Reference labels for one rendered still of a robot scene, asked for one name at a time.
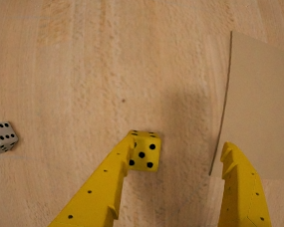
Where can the yellow die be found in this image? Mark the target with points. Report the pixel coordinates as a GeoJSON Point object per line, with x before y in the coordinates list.
{"type": "Point", "coordinates": [147, 150]}

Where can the tan flat mat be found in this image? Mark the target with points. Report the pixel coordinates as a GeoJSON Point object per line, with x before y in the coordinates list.
{"type": "Point", "coordinates": [253, 110]}

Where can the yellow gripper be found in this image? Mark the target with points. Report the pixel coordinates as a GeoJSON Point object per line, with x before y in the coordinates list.
{"type": "Point", "coordinates": [97, 202]}

